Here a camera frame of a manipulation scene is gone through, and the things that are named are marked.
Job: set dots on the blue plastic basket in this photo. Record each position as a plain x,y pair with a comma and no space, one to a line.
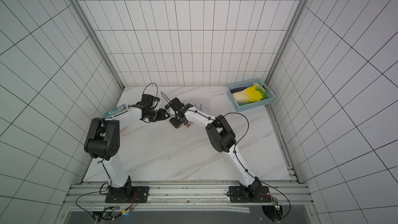
243,85

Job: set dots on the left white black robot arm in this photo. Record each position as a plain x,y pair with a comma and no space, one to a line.
103,143

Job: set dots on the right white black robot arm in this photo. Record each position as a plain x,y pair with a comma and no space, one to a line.
223,140

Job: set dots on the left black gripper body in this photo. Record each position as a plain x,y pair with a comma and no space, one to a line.
160,115

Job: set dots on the teal mint candy bag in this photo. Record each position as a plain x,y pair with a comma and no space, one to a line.
116,111

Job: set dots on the yellow green toy cabbage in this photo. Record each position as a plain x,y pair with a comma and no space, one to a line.
252,94

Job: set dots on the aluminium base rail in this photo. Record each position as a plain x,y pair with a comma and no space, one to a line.
185,195

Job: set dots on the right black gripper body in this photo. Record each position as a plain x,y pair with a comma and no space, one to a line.
179,121

